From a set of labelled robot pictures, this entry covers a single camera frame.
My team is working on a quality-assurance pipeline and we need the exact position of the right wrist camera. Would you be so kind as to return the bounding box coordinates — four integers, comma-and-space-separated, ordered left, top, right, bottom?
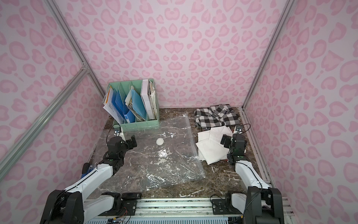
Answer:
233, 126, 244, 134

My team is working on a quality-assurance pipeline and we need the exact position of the black white plaid shirt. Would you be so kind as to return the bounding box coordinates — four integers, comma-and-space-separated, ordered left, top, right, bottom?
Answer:
194, 105, 240, 129

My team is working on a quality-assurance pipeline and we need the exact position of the blue folder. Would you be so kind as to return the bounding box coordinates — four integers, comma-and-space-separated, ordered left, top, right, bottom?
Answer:
131, 89, 147, 121

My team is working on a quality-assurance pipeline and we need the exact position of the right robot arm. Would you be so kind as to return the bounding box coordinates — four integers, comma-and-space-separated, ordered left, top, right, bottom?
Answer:
221, 133, 284, 224

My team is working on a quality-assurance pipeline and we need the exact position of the white bag valve cap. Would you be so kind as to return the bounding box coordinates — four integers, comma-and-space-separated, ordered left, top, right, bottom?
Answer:
156, 138, 164, 146

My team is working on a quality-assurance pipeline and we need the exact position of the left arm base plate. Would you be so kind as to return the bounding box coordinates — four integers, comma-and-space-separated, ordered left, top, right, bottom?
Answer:
99, 200, 137, 217

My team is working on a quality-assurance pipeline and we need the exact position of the white binder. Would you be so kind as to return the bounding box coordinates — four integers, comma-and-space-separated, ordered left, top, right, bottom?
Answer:
140, 79, 155, 120

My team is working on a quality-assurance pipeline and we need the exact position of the clear plastic vacuum bag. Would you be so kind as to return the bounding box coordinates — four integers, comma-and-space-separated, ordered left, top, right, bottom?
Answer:
96, 113, 205, 193

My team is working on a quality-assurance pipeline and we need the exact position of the green file organizer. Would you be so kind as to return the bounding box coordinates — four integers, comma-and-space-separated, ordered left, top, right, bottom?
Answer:
107, 79, 159, 132

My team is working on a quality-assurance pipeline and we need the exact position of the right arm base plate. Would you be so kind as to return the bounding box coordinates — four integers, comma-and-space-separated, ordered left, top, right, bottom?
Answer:
210, 198, 231, 215

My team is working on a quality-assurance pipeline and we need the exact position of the blue object at wall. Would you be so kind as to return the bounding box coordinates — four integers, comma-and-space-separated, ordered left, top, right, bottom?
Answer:
81, 162, 91, 178

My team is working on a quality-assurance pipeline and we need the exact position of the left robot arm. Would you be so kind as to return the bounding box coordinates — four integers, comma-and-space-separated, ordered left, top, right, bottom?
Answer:
40, 135, 137, 224

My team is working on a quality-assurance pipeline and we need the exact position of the aluminium front rail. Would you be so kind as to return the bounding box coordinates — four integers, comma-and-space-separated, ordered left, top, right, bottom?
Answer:
89, 195, 296, 224

